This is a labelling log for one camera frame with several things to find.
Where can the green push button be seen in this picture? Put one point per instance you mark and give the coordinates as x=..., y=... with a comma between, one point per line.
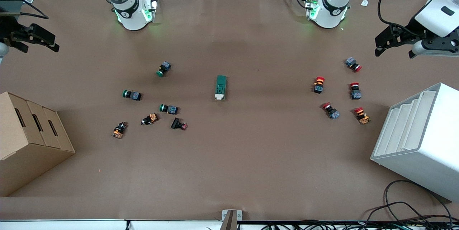
x=169, y=109
x=164, y=69
x=132, y=95

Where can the white paper scrap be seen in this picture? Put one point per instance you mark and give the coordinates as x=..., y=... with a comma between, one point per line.
x=364, y=2

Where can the black pink push button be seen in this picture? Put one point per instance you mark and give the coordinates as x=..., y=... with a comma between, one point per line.
x=178, y=124

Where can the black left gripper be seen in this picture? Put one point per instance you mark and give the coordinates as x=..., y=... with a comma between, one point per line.
x=409, y=29

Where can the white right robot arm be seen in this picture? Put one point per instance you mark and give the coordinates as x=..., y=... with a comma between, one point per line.
x=129, y=11

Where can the white tiered plastic rack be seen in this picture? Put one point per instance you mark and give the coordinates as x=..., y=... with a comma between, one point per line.
x=423, y=162

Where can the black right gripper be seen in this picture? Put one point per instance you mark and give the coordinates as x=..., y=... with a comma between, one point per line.
x=8, y=29

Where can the red mushroom button blue block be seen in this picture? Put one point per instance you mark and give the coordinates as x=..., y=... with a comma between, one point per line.
x=353, y=64
x=331, y=111
x=355, y=91

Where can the brown cardboard box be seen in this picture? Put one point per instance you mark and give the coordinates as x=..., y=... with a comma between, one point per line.
x=28, y=151

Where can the green load switch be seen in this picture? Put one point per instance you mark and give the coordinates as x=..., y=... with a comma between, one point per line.
x=221, y=85

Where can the red mushroom button orange block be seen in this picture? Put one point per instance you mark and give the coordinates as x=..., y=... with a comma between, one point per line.
x=362, y=115

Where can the brown table mat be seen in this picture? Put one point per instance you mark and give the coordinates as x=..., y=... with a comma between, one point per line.
x=251, y=158

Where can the black orange selector switch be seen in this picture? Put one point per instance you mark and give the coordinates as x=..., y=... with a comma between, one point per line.
x=119, y=130
x=150, y=118

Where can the white table edge rail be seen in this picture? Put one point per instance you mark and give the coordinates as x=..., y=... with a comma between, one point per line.
x=71, y=225

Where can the grey metal bracket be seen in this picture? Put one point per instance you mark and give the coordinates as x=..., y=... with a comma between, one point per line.
x=231, y=219

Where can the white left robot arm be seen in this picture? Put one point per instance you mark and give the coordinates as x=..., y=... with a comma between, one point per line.
x=331, y=11

